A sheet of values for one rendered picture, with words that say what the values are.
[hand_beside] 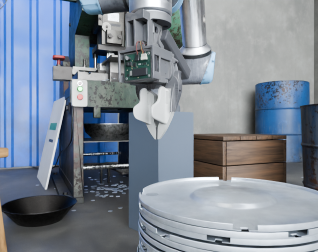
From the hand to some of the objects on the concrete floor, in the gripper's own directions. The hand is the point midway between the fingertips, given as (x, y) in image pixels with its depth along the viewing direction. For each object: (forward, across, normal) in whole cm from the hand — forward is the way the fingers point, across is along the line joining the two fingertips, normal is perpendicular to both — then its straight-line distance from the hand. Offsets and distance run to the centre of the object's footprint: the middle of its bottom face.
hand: (159, 132), depth 53 cm
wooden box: (+40, -22, +104) cm, 114 cm away
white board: (+38, -146, +89) cm, 175 cm away
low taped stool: (+38, -70, -11) cm, 81 cm away
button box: (+37, -147, +91) cm, 177 cm away
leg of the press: (+38, -124, +83) cm, 154 cm away
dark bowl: (+38, -80, +32) cm, 95 cm away
